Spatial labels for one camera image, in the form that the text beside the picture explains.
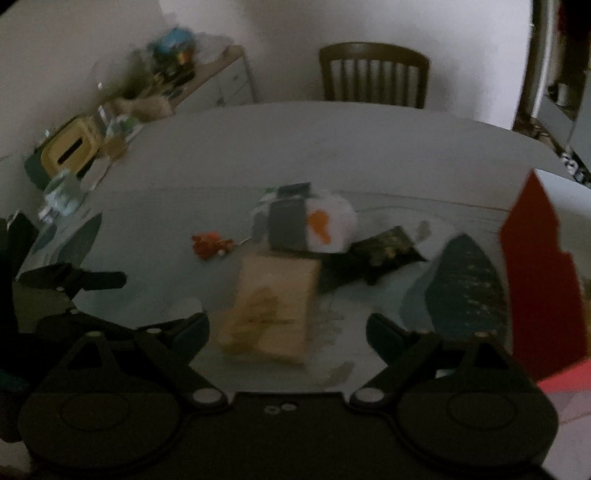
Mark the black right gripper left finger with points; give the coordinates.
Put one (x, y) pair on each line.
(90, 399)

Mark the dark wooden chair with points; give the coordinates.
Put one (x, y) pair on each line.
(365, 72)

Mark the red white cardboard box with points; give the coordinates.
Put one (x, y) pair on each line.
(545, 241)

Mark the orange small toy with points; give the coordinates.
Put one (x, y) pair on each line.
(208, 245)

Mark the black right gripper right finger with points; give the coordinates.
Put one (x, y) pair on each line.
(445, 409)

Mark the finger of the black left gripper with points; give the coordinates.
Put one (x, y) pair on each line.
(70, 280)

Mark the yellow tissue box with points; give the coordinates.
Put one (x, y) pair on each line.
(72, 147)

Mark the white green grey pouch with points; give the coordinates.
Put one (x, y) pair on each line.
(300, 218)

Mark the dark patterned packet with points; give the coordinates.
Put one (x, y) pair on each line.
(369, 260)

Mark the white side cabinet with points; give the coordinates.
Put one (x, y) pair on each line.
(226, 82)

